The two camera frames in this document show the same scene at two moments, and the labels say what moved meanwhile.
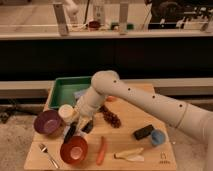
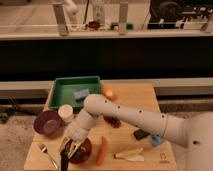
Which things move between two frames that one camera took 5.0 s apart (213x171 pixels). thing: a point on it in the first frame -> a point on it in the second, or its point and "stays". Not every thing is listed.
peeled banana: (131, 155) stays
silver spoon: (43, 148) stays
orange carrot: (102, 150) stays
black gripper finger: (88, 127) -> (76, 151)
